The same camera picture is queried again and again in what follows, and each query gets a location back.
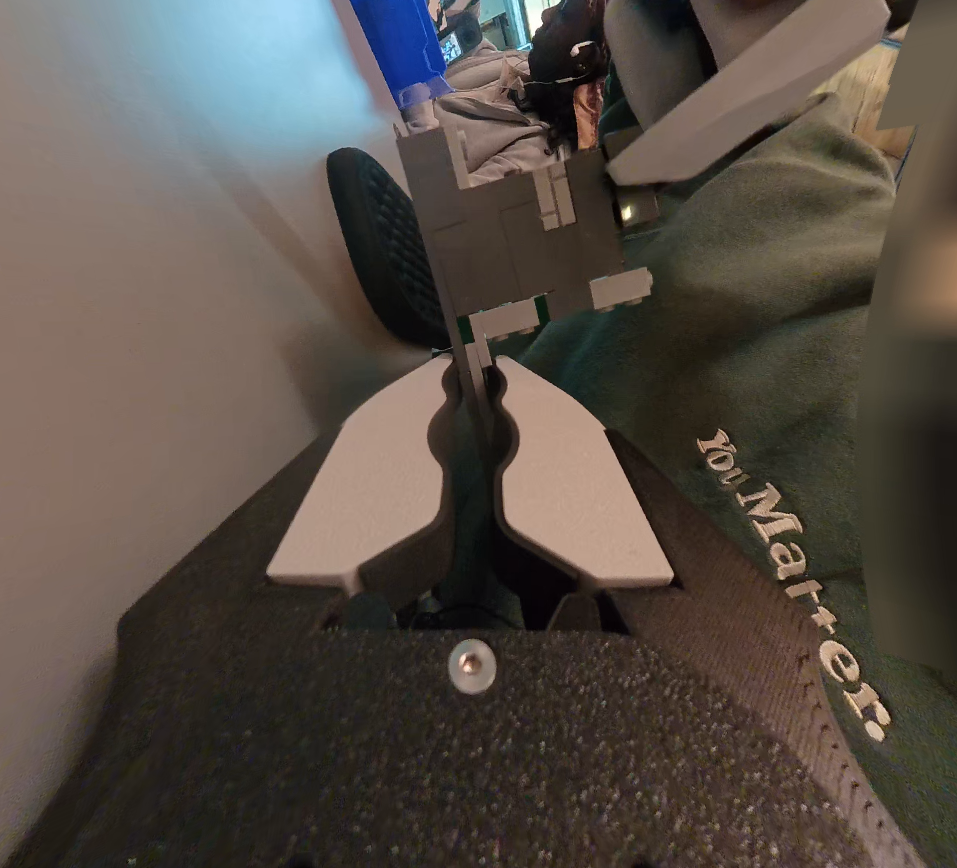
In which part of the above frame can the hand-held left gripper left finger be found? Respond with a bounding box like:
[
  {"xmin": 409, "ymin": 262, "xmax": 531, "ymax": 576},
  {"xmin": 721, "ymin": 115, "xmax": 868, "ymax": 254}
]
[{"xmin": 265, "ymin": 356, "xmax": 461, "ymax": 596}]

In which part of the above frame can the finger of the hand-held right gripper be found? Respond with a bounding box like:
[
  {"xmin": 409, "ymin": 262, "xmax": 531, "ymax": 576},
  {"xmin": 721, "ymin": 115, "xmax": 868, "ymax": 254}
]
[
  {"xmin": 606, "ymin": 0, "xmax": 891, "ymax": 185},
  {"xmin": 606, "ymin": 0, "xmax": 719, "ymax": 131}
]

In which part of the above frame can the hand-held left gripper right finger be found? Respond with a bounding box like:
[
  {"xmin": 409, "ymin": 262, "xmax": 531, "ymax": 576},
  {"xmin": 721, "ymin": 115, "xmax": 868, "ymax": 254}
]
[{"xmin": 489, "ymin": 354, "xmax": 676, "ymax": 592}]

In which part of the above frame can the grey toy brick baseplate build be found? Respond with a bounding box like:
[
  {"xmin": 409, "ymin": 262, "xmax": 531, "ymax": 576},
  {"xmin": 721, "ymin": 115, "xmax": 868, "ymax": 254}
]
[{"xmin": 394, "ymin": 123, "xmax": 653, "ymax": 450}]

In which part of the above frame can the grey desk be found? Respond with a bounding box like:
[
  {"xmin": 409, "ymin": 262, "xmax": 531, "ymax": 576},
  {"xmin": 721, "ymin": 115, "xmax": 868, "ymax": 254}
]
[{"xmin": 0, "ymin": 0, "xmax": 420, "ymax": 868}]

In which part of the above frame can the person's green sweatshirt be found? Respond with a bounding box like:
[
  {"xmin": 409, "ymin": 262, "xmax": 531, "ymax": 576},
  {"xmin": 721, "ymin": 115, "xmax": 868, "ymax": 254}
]
[{"xmin": 449, "ymin": 61, "xmax": 957, "ymax": 868}]

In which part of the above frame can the blue plastic bin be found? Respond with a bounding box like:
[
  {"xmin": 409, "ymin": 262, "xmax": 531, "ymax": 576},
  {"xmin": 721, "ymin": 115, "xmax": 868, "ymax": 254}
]
[{"xmin": 351, "ymin": 0, "xmax": 450, "ymax": 99}]

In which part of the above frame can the black mesh chair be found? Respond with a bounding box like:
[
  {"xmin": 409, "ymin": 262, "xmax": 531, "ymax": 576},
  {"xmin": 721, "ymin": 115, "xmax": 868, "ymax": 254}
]
[{"xmin": 326, "ymin": 146, "xmax": 450, "ymax": 353}]

